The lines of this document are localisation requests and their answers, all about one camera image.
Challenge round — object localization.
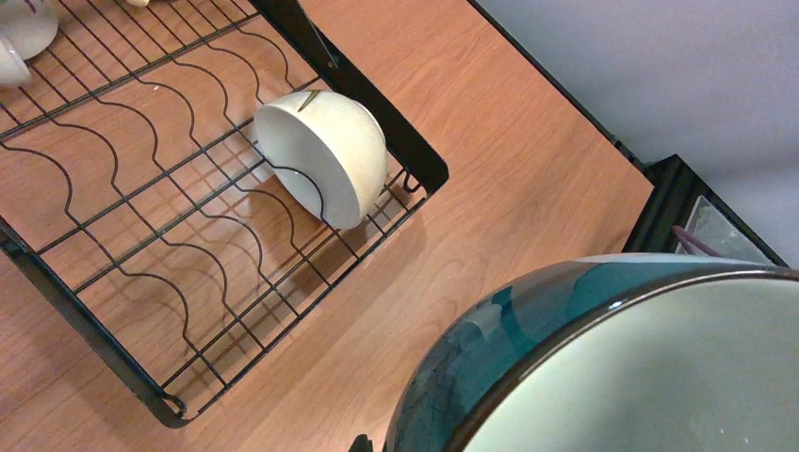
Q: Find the black wire dish rack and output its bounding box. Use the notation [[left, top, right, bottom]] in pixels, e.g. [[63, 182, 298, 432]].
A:
[[1, 1, 448, 428]]

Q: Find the tall patterned ceramic cup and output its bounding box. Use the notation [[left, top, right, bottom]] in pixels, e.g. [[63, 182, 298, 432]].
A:
[[1, 0, 58, 88]]

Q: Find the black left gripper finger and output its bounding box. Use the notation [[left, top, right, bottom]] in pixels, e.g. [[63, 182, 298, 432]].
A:
[[349, 434, 374, 452]]

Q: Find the yellow ceramic mug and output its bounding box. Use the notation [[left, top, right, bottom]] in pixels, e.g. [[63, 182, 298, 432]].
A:
[[125, 0, 151, 8]]

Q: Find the white bowl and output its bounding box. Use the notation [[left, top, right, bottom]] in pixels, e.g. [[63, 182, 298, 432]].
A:
[[253, 89, 388, 230], [384, 253, 798, 451]]

